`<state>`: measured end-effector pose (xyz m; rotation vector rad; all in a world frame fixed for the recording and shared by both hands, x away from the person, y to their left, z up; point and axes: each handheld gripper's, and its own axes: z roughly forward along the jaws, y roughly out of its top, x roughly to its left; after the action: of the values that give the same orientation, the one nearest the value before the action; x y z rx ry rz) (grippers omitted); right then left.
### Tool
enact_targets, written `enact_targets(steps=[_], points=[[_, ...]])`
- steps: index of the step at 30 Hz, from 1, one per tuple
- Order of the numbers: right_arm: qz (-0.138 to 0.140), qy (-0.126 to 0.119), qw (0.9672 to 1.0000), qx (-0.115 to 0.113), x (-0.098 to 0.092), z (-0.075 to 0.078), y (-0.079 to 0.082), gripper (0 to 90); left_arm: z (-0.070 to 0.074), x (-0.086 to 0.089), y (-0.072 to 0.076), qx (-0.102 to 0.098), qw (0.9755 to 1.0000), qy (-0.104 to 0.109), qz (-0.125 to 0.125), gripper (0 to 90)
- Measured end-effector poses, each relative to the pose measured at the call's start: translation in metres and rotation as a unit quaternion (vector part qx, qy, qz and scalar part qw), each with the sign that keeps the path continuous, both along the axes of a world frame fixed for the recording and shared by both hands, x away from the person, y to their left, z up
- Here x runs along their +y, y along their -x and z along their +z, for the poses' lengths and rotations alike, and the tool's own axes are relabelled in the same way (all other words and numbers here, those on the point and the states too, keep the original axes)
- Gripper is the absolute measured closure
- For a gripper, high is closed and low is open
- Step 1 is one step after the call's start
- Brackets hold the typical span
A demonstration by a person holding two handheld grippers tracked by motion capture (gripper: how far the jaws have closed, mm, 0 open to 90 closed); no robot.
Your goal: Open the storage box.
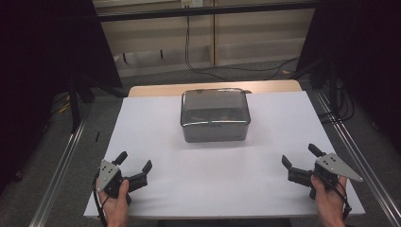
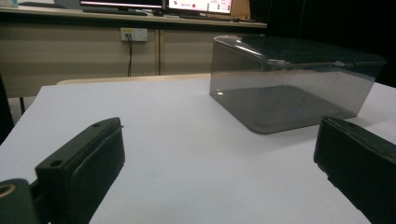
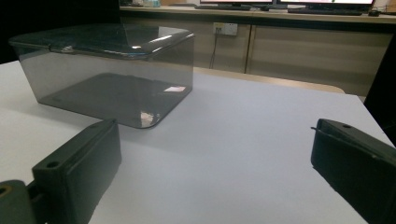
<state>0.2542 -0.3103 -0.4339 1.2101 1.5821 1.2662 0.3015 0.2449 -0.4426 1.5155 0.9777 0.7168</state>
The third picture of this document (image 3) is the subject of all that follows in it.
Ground beige wooden cabinet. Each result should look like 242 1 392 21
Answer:
119 5 396 97

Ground transparent grey box lid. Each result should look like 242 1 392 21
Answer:
8 23 196 60

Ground white wall socket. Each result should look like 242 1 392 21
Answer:
213 21 238 36

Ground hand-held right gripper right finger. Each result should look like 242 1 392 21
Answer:
310 118 396 224

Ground black power cable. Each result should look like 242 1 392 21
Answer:
209 29 219 70

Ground black keyboard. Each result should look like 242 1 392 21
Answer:
194 4 252 11
287 7 364 17

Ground transparent grey plastic box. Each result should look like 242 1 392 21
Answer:
18 36 195 130

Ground computer monitor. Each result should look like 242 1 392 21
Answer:
277 0 375 7
199 0 276 9

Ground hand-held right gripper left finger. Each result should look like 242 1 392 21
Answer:
32 119 122 224

